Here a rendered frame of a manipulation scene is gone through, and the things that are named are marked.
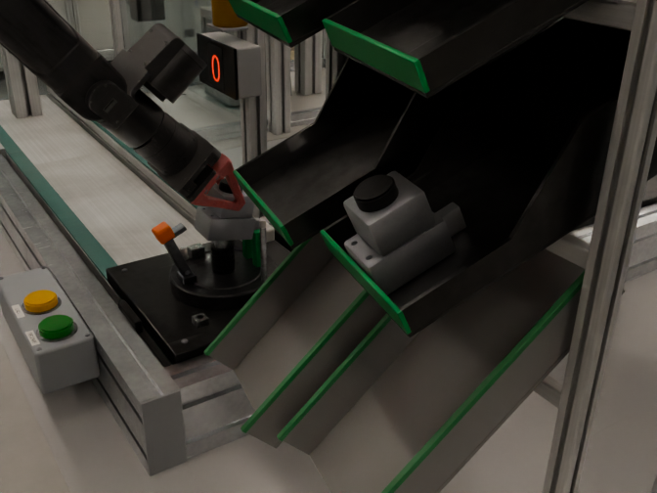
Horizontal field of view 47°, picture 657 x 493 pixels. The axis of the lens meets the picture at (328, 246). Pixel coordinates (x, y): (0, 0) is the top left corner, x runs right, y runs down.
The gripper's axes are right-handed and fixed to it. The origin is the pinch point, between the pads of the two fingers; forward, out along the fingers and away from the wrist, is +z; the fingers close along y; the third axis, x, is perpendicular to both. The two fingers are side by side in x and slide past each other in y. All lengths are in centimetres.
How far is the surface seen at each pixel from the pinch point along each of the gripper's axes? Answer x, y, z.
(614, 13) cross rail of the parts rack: -23, -49, -21
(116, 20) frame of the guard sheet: -13, 75, 3
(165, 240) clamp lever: 8.9, -1.1, -3.8
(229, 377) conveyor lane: 15.5, -17.0, 3.7
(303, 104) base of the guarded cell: -33, 98, 66
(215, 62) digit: -13.5, 19.4, -3.2
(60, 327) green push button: 24.6, -0.2, -6.8
